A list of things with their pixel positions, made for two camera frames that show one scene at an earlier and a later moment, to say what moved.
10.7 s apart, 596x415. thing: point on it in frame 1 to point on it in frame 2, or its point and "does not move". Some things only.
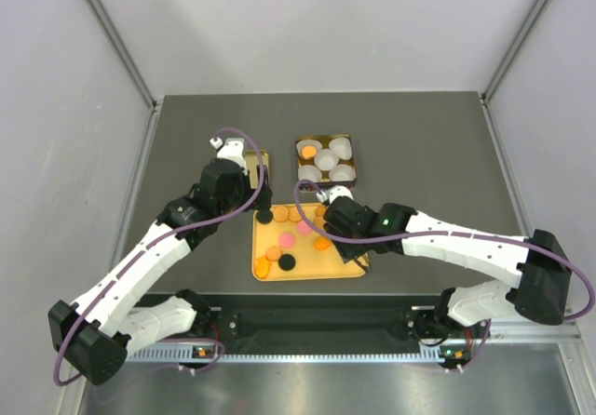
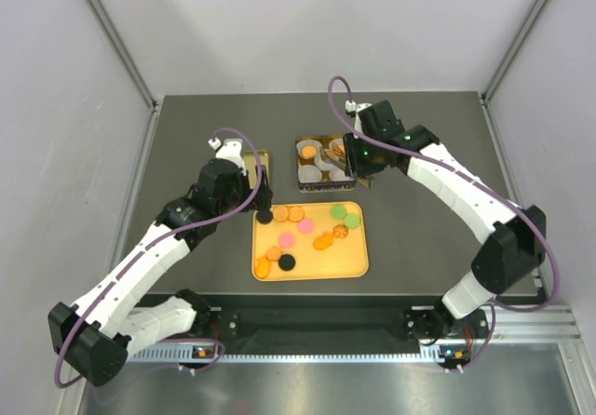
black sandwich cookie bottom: [287, 261] does not move
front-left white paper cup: [309, 171] does not move
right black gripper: [348, 252] to [355, 166]
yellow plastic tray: [290, 248] does not move
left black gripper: [250, 193] does not move
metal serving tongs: [363, 261] to [336, 162]
